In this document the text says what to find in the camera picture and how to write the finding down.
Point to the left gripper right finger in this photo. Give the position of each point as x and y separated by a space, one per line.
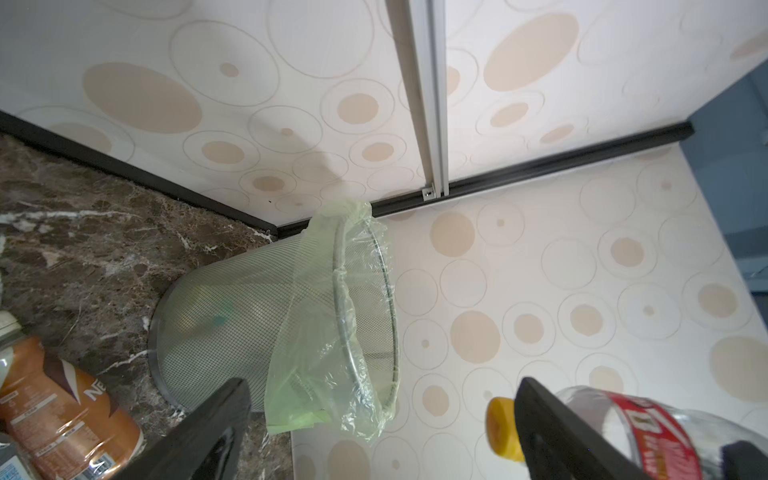
557 444

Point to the clear bottle red label yellow cap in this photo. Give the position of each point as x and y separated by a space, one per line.
665 442

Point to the mesh bin with green liner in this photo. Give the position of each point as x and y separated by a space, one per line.
309 322

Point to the brown Nescafe bottle near bin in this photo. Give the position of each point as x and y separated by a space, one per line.
62 417

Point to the back aluminium rail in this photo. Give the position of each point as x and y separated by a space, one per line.
419 31

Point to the blue label water bottle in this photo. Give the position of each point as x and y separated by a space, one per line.
13 464

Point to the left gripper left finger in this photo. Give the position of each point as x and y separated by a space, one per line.
205 445

